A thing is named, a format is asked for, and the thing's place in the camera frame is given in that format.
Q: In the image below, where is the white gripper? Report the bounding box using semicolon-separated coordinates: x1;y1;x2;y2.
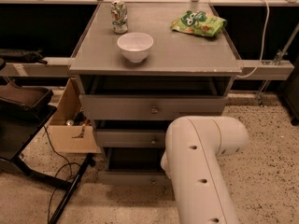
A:
160;154;170;177

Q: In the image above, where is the grey bottom drawer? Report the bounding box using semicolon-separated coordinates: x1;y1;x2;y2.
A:
99;147;171;186

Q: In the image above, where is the grey drawer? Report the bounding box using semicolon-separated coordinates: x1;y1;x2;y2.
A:
79;95;227;120
99;147;171;186
93;130;165;148

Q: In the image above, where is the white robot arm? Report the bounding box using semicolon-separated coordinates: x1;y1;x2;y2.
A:
161;116;249;224

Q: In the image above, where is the grey middle drawer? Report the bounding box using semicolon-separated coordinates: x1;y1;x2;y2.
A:
93;130;165;148

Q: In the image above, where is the grey top drawer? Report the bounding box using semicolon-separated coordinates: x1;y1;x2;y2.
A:
79;95;227;120

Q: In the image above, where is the grey drawer cabinet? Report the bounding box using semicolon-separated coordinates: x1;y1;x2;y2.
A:
68;2;243;173

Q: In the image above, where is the cardboard box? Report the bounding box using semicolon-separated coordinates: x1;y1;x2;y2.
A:
48;78;101;153

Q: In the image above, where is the white bowl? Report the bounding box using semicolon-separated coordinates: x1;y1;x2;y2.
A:
117;33;154;63

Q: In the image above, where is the green chip bag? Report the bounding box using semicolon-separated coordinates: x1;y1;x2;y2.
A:
170;10;227;37

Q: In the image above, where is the black tray on stand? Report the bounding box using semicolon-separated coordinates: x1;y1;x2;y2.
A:
0;80;53;114

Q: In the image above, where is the green white soda can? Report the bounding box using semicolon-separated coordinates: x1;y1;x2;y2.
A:
110;0;128;34

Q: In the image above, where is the black cable on floor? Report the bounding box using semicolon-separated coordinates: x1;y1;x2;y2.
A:
42;124;82;224

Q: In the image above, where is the black stand frame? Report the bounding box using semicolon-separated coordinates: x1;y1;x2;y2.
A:
0;105;95;224

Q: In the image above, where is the black object on rail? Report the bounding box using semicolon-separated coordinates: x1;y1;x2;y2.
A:
0;49;48;64

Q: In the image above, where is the white cable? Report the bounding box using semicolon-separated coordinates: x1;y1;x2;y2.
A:
235;0;271;79

